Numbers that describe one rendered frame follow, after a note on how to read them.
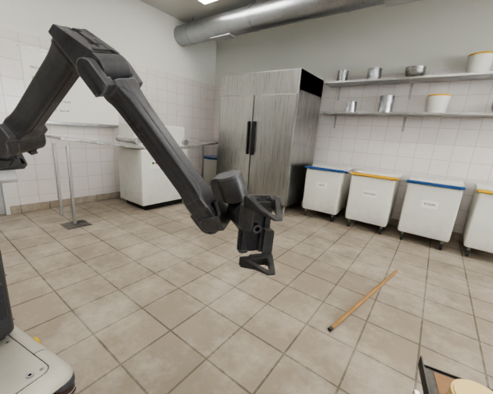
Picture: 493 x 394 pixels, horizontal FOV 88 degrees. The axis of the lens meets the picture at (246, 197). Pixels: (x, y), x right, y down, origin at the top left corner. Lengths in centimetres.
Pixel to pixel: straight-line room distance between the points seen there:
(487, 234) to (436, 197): 58
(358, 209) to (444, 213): 90
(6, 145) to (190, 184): 49
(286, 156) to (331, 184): 73
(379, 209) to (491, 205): 103
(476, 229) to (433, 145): 120
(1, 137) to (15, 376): 85
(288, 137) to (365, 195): 129
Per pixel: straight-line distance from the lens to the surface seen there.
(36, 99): 77
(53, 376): 131
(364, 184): 364
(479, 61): 404
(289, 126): 371
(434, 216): 362
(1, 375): 139
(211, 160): 512
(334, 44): 470
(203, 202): 57
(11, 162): 100
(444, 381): 43
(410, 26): 449
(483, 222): 365
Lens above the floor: 116
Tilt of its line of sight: 14 degrees down
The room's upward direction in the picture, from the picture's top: 4 degrees clockwise
